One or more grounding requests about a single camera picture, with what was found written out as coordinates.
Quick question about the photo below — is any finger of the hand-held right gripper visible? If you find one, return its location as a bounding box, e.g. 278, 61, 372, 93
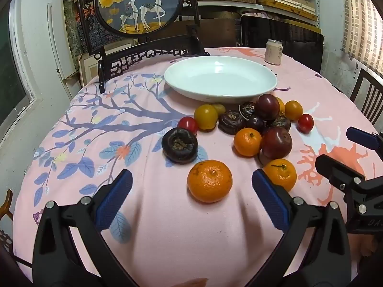
315, 154, 383, 216
346, 126, 383, 151

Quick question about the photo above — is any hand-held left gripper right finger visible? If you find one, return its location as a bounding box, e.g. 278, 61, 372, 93
248, 169, 352, 287

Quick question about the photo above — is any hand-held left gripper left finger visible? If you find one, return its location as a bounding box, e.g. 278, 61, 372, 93
32, 169, 135, 287

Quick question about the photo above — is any red tomato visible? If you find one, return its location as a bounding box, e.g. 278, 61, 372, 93
177, 116, 199, 136
297, 114, 314, 134

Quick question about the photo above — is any dark red plum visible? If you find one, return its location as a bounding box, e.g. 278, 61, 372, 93
261, 126, 293, 160
245, 115, 265, 132
255, 94, 280, 121

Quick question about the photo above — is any large orange tangerine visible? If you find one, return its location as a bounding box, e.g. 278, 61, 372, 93
187, 159, 233, 203

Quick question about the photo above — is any dark wrinkled mangosteen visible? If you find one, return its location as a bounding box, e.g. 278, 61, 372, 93
268, 114, 291, 132
218, 110, 247, 135
239, 101, 257, 119
162, 127, 198, 164

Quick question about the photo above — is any yellow-orange tomato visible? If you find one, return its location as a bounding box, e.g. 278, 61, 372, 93
194, 104, 219, 131

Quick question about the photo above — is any white oval plate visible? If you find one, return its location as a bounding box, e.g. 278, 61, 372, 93
164, 55, 278, 105

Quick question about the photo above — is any person's right hand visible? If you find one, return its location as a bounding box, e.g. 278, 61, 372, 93
349, 233, 378, 258

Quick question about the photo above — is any person's left hand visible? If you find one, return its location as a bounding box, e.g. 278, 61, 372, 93
176, 278, 209, 287

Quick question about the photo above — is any dark wooden slatted chair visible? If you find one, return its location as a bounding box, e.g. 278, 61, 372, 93
349, 68, 383, 126

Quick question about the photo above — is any pink printed tablecloth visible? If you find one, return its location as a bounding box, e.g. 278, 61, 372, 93
12, 46, 383, 287

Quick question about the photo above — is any brown wooden chair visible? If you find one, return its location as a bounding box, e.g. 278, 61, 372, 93
0, 189, 14, 276

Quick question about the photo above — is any patterned curtain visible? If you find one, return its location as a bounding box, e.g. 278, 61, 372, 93
341, 0, 383, 77

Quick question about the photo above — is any pale drink can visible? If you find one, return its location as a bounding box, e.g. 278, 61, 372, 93
265, 39, 283, 66

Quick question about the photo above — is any stack of framed pictures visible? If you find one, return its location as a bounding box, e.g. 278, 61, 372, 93
61, 0, 102, 86

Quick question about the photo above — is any white shelf unit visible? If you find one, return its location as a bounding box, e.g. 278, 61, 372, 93
194, 0, 322, 33

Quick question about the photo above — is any round deer painting table screen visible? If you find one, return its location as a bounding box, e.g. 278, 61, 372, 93
75, 0, 211, 94

